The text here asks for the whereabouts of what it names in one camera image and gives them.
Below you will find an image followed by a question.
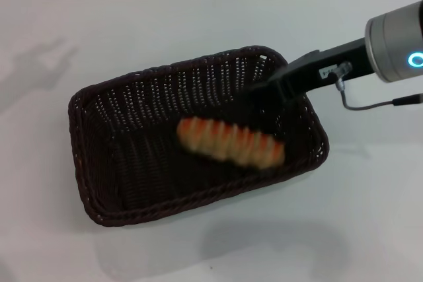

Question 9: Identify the dark brown woven basket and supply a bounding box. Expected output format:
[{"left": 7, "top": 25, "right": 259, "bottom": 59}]
[{"left": 67, "top": 44, "right": 330, "bottom": 229}]

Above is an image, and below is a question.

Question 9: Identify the orange striped bread loaf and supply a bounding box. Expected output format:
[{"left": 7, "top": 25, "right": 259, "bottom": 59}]
[{"left": 176, "top": 116, "right": 286, "bottom": 168}]

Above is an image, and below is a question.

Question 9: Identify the grey right arm cable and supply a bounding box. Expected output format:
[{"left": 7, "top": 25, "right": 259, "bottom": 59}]
[{"left": 332, "top": 61, "right": 423, "bottom": 111}]

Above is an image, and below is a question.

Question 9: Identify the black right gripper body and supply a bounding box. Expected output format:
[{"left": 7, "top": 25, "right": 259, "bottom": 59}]
[{"left": 264, "top": 38, "right": 378, "bottom": 102}]

